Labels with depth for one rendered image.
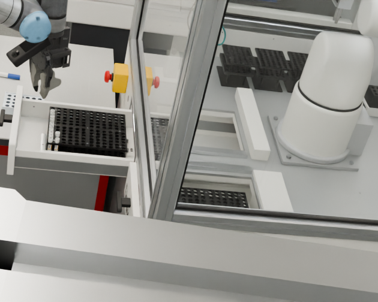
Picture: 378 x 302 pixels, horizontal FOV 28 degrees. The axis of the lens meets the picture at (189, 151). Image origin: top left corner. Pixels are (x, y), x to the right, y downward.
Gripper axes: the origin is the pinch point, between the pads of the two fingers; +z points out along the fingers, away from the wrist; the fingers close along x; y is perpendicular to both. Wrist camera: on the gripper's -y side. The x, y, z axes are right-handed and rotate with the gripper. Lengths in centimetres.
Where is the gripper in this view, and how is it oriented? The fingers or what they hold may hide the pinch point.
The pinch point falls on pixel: (38, 91)
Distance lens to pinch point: 215.5
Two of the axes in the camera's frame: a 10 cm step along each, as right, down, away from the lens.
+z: -2.0, 7.9, 5.9
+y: 7.5, -2.6, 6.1
